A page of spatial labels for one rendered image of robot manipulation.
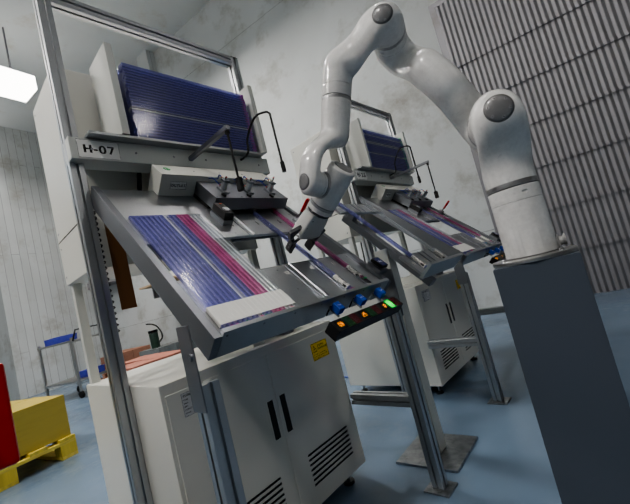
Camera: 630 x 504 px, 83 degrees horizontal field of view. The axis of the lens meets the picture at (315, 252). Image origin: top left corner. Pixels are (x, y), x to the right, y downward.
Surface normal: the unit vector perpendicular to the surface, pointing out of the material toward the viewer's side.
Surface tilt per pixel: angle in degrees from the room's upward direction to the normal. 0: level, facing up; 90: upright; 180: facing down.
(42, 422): 90
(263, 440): 90
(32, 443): 90
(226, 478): 90
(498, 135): 127
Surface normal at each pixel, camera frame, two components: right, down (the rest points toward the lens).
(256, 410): 0.71, -0.24
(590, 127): -0.52, 0.06
